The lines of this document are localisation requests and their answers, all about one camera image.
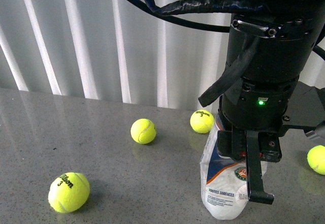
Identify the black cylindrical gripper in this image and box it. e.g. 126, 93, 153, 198
217, 78, 298, 205

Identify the clear plastic tennis ball can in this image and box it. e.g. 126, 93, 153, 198
200, 114, 268, 220

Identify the right side tennis ball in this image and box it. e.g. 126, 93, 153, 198
307, 145, 325, 175

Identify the back Wilson tennis ball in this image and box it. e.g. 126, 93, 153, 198
190, 110, 214, 134

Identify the wilson tennis ball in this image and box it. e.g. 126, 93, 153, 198
190, 110, 214, 134
48, 172, 90, 213

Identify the middle plain tennis ball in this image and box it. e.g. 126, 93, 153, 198
131, 118, 156, 144

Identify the near left Wilson tennis ball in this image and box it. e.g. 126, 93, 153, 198
48, 172, 90, 213

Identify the white pleated curtain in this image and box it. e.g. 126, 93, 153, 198
0, 0, 325, 113

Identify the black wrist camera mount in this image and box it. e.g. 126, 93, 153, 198
279, 82, 324, 145

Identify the thin black cable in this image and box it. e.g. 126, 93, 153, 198
101, 0, 232, 34

